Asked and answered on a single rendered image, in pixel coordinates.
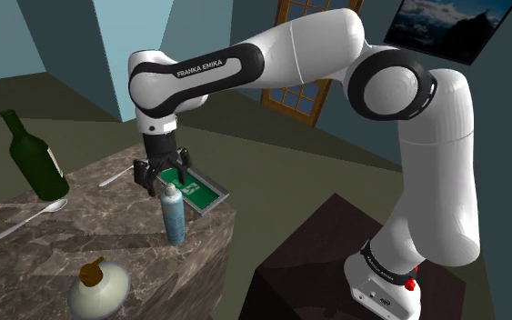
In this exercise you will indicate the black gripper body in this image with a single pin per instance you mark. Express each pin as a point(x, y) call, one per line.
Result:
point(161, 148)

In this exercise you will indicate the wooden framed window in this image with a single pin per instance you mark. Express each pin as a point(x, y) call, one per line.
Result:
point(302, 95)

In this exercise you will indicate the marble table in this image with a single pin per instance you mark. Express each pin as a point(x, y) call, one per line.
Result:
point(105, 230)

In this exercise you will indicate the green sign in grey frame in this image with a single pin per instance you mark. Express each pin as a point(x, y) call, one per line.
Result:
point(202, 191)

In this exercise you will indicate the dark green wine bottle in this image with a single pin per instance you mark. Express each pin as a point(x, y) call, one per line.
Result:
point(36, 159)

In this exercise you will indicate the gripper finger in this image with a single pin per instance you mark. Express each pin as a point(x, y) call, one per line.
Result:
point(183, 166)
point(142, 176)

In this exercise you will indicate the dark robot stand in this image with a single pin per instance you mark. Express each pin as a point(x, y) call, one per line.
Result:
point(326, 266)

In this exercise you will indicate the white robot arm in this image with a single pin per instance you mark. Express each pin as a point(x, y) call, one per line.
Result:
point(437, 177)

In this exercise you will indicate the blue spray bottle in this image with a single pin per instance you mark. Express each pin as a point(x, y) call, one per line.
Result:
point(174, 217)

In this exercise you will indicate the silver spoon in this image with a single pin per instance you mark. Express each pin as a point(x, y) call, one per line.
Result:
point(29, 219)

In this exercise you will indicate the white round flask with cork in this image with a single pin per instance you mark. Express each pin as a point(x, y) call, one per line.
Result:
point(100, 292)

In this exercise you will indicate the silver knife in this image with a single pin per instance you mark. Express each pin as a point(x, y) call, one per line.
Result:
point(116, 176)

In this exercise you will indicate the dark landscape wall picture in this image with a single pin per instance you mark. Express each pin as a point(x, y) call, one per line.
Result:
point(450, 24)

